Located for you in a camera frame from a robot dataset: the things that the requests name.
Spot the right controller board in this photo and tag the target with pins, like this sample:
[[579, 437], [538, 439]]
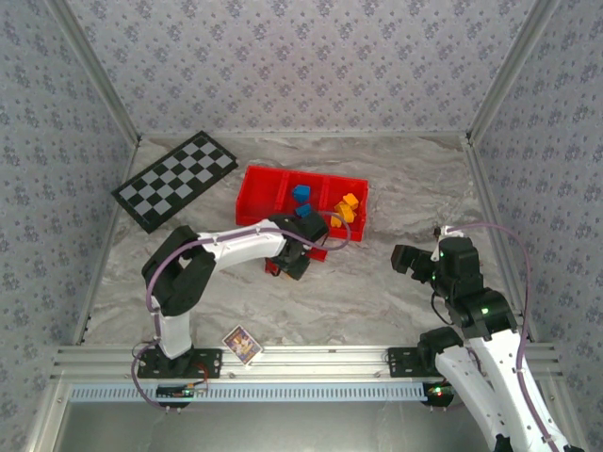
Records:
[[440, 391]]

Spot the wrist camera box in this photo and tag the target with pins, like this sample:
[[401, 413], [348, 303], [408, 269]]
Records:
[[313, 226], [440, 234]]

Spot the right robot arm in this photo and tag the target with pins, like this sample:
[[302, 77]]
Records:
[[506, 372]]

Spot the aluminium side rail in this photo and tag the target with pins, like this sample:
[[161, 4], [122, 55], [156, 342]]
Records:
[[485, 188], [128, 169]]

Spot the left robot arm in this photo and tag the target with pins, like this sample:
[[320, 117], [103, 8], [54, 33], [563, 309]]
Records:
[[179, 282]]

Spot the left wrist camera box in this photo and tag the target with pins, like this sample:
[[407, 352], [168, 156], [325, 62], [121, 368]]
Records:
[[313, 226]]

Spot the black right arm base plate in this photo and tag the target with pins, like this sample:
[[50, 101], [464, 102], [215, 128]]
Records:
[[400, 362]]

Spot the controller board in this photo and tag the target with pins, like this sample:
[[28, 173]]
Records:
[[179, 392], [440, 391]]

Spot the colourful playing card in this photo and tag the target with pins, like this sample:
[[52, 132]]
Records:
[[242, 345]]

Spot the blue lego brick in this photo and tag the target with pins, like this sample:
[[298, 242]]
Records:
[[304, 210], [300, 192]]

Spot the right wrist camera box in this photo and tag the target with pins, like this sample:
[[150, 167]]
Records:
[[440, 234]]

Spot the black grey checkerboard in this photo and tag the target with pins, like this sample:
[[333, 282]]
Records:
[[174, 179]]

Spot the red three-compartment tray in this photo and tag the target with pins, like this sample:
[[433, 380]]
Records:
[[259, 198]]

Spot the left controller board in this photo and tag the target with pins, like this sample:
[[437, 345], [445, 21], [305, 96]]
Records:
[[179, 392]]

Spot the red lego brick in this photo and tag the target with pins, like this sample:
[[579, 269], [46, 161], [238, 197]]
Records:
[[318, 254], [270, 268]]

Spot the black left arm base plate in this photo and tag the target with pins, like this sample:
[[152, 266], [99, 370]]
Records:
[[212, 362]]

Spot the aluminium mounting rail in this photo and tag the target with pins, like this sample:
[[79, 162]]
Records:
[[320, 362]]

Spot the aluminium frame post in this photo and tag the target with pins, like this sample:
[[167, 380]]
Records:
[[96, 70], [512, 70]]

